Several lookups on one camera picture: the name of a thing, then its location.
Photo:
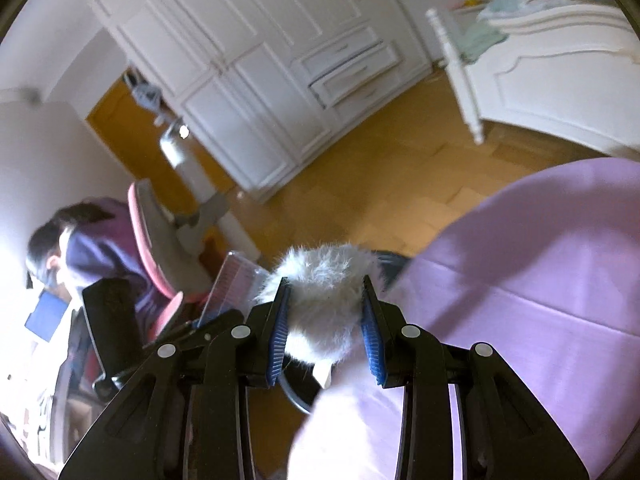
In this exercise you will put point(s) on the white ornate bed frame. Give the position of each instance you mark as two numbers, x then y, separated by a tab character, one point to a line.
570	71

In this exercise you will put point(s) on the black trash bin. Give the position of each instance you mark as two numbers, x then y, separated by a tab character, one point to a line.
299	385

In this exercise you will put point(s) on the pink office chair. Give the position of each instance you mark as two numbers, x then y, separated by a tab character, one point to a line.
174	270

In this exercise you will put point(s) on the purple round tablecloth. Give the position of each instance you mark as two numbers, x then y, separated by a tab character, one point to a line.
547	272

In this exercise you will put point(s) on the white panelled wardrobe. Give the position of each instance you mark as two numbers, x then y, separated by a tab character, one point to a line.
268	85

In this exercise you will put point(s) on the white fluffy plush ball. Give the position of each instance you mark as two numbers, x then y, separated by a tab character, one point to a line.
324	311

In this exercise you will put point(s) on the seated person purple shirt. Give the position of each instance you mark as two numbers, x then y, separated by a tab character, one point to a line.
86	242

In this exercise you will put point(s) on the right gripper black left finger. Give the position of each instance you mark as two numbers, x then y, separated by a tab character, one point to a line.
185	408

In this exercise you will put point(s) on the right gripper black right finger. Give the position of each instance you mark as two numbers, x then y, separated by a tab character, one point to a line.
466	413

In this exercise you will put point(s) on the white grey standing pole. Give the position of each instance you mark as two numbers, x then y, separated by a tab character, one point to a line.
213	207

